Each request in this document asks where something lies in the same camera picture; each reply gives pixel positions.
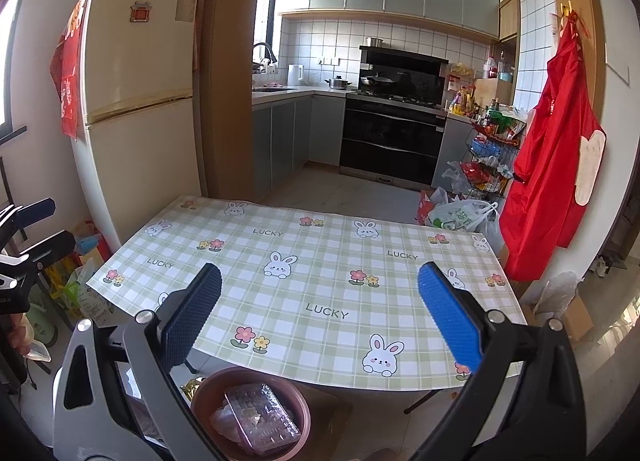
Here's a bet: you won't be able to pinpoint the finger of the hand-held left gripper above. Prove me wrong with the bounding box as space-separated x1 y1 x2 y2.
17 230 77 267
0 197 57 234

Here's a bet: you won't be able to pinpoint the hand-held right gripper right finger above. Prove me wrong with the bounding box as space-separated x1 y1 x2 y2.
417 261 586 461

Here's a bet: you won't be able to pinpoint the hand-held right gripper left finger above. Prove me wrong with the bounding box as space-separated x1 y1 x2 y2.
52 262 223 461

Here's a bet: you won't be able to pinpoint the pink trash bin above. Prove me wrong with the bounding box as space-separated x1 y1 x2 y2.
191 367 312 458

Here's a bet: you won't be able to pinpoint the clear plastic blister container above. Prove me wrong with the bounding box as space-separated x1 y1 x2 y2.
224 382 302 454

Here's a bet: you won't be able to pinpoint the red bag with blue item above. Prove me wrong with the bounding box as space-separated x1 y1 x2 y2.
74 221 112 267

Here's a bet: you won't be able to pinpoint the pale green plastic container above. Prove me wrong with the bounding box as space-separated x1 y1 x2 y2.
27 305 61 348

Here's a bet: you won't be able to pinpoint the green printed plastic bag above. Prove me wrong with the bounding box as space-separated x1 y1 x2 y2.
60 266 113 327

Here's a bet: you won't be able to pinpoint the gold foil wrapper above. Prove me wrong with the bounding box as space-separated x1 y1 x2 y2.
180 377 206 402

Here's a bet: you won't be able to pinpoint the black folding table leg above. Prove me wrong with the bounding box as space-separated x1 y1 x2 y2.
404 388 446 416

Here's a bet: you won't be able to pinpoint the white bag with green print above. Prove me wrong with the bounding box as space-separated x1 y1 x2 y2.
425 198 501 234

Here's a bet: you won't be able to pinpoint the clear plastic bag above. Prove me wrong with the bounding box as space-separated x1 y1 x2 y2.
537 271 583 317

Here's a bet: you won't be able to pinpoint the red paper bag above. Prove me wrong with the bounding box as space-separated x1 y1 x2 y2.
416 189 441 226

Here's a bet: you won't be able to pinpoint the cardboard box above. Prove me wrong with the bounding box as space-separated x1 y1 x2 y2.
532 291 596 342

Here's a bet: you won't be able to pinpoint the checked rabbit-print tablecloth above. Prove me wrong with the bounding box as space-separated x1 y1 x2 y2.
86 196 528 389

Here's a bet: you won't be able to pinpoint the red printed cloth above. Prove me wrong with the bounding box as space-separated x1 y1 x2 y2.
49 0 91 142

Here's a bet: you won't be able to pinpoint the cream two-door refrigerator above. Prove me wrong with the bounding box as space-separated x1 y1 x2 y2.
70 0 208 252

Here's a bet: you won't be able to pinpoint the narrow grey lower cabinet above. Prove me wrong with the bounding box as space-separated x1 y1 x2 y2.
432 116 473 189

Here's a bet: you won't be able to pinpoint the red apron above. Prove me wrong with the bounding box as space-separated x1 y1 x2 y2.
499 11 607 282

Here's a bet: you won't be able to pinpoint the black stove with oven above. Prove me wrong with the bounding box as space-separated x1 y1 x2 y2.
340 91 448 186

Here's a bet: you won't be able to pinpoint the grey lower kitchen cabinets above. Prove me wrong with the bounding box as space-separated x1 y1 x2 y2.
251 91 346 202

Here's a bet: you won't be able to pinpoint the group of condiment bottles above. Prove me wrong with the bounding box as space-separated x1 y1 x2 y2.
446 53 528 132

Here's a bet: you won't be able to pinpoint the black range hood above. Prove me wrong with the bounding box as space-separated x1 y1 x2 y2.
359 45 449 94

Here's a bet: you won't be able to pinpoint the kitchen faucet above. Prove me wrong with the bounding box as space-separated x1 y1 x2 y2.
251 42 278 74

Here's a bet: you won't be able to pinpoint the kitchen window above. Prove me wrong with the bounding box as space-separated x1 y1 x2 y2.
252 0 281 74

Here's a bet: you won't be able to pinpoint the black wire storage rack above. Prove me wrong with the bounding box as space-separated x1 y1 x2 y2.
457 113 526 204

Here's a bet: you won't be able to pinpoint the wooden wall cabinet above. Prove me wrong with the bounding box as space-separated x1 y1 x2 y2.
499 0 521 42

